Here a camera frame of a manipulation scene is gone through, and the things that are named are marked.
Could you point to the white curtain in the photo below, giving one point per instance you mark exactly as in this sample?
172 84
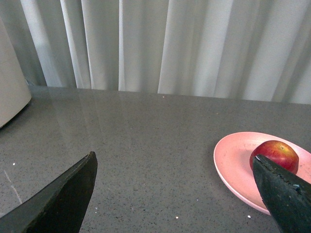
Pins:
235 49

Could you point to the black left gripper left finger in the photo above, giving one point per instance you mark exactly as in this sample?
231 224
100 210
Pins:
60 207

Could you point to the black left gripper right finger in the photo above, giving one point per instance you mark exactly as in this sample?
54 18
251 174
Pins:
286 196

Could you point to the pink plate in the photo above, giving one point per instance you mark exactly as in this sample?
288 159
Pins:
231 159

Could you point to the white cylindrical appliance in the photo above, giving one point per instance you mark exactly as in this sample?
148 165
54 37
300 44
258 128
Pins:
14 91

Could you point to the red apple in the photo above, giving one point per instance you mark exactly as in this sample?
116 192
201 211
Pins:
279 152

